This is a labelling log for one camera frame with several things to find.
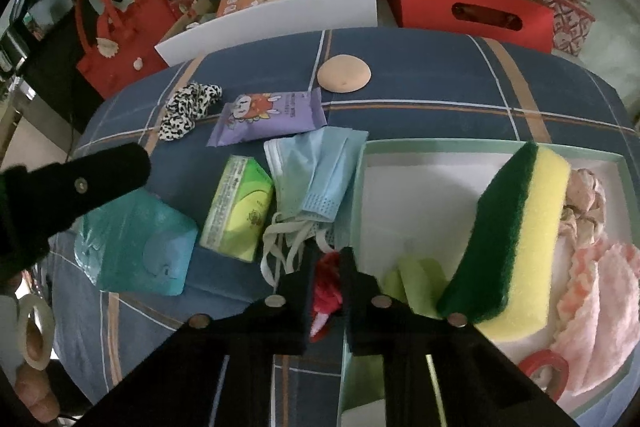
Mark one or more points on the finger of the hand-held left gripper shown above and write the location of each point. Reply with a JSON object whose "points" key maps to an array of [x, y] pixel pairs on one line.
{"points": [[100, 179]]}

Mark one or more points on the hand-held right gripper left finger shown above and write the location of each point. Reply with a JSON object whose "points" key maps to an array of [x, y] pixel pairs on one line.
{"points": [[295, 307]]}

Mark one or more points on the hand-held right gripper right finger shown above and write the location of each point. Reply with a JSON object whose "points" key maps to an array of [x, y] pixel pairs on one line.
{"points": [[361, 307]]}

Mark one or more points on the red scrunchie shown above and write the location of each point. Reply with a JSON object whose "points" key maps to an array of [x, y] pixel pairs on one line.
{"points": [[327, 287]]}

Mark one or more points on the green cloth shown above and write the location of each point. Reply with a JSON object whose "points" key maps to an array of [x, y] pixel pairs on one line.
{"points": [[420, 279]]}

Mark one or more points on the beige tape roll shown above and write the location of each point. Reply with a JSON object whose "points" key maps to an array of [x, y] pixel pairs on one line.
{"points": [[47, 317]]}

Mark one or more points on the teal tray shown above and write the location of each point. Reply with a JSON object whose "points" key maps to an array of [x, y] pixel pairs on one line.
{"points": [[400, 207]]}

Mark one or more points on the yellow green sponge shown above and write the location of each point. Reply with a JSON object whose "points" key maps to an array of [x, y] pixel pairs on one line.
{"points": [[520, 242]]}

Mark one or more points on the red tape roll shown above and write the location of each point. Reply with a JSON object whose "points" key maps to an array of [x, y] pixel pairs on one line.
{"points": [[542, 359]]}

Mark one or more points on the pink fluffy towel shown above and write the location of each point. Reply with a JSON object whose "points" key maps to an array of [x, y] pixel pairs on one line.
{"points": [[605, 307]]}

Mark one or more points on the pink frilly scrunchie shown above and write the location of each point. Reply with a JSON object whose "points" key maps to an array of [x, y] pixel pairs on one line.
{"points": [[585, 202]]}

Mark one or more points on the person's left hand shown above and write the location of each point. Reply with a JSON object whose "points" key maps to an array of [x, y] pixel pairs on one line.
{"points": [[37, 394]]}

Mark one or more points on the teal plastic packet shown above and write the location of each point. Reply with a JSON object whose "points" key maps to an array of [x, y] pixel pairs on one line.
{"points": [[135, 247]]}

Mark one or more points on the green tissue packet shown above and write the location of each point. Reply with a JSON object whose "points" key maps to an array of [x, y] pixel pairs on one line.
{"points": [[237, 212]]}

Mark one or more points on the leopard print scrunchie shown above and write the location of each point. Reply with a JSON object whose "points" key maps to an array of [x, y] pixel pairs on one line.
{"points": [[187, 107]]}

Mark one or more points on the red felt bag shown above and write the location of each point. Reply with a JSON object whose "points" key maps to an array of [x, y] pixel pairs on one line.
{"points": [[125, 47]]}

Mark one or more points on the blue face masks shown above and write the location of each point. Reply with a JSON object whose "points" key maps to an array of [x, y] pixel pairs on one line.
{"points": [[320, 172]]}

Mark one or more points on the black coffee machine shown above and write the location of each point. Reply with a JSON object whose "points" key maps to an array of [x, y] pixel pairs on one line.
{"points": [[45, 2]]}

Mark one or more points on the purple wipes packet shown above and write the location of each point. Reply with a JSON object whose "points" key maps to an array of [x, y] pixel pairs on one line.
{"points": [[275, 114]]}

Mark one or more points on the blue plaid tablecloth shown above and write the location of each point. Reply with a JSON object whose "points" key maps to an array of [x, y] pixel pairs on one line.
{"points": [[450, 107]]}

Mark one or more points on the beige round puff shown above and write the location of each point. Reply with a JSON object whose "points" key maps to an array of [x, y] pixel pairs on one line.
{"points": [[345, 74]]}

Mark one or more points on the white storage box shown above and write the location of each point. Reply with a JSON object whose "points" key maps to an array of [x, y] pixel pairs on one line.
{"points": [[280, 19]]}

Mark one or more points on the red white patterned box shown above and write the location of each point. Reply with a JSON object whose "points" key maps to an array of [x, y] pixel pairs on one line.
{"points": [[570, 22]]}

